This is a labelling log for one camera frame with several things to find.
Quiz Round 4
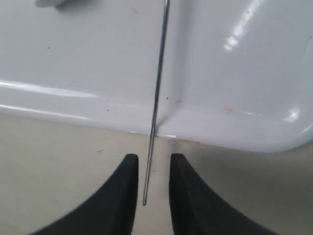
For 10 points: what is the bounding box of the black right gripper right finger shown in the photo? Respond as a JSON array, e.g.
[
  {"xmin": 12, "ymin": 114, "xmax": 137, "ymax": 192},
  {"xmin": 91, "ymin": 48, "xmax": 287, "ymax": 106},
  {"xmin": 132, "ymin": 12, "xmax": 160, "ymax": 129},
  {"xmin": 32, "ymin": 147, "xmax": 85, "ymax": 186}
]
[{"xmin": 169, "ymin": 154, "xmax": 273, "ymax": 235}]

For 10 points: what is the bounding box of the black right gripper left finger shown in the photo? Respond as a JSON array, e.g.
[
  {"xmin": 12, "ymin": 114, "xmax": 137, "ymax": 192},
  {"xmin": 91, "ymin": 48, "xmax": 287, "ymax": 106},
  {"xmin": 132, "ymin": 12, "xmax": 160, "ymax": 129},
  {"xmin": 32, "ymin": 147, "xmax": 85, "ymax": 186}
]
[{"xmin": 35, "ymin": 154, "xmax": 138, "ymax": 235}]

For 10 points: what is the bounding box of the thin metal skewer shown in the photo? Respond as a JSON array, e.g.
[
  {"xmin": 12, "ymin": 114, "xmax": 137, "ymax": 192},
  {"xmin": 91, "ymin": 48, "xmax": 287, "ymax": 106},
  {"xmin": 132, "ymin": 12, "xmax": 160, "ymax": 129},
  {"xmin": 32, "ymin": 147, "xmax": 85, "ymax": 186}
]
[{"xmin": 142, "ymin": 0, "xmax": 170, "ymax": 206}]

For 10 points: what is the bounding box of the white marshmallow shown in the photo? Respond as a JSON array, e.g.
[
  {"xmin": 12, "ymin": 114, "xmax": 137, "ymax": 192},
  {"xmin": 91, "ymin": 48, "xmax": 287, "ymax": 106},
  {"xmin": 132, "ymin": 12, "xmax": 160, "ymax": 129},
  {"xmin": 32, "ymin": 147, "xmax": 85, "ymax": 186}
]
[{"xmin": 32, "ymin": 0, "xmax": 68, "ymax": 8}]

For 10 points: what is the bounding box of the white plastic tray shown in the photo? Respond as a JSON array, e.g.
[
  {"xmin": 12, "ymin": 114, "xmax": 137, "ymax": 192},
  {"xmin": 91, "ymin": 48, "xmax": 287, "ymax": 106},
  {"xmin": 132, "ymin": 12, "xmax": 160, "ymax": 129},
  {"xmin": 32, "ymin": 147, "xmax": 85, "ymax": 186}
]
[{"xmin": 0, "ymin": 0, "xmax": 313, "ymax": 152}]

